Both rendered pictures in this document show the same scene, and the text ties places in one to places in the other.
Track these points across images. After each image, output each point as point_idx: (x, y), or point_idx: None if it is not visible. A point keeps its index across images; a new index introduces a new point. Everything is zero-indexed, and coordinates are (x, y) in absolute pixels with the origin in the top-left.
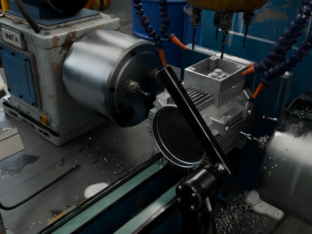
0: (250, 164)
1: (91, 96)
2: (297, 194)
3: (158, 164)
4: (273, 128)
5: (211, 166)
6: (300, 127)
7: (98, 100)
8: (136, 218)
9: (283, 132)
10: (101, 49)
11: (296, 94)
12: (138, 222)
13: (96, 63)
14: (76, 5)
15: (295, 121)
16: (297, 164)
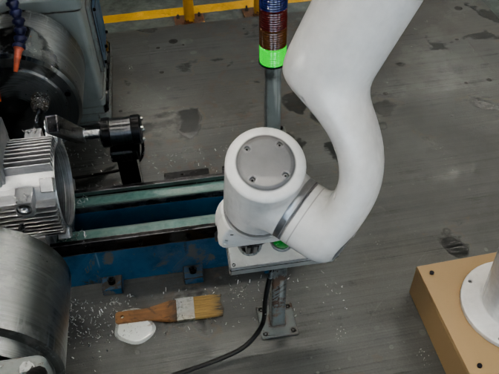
0: None
1: (67, 297)
2: (82, 81)
3: (79, 237)
4: None
5: (102, 120)
6: (45, 52)
7: (69, 284)
8: (166, 194)
9: (54, 63)
10: (4, 267)
11: None
12: (168, 190)
13: (33, 269)
14: None
15: (41, 53)
16: (71, 64)
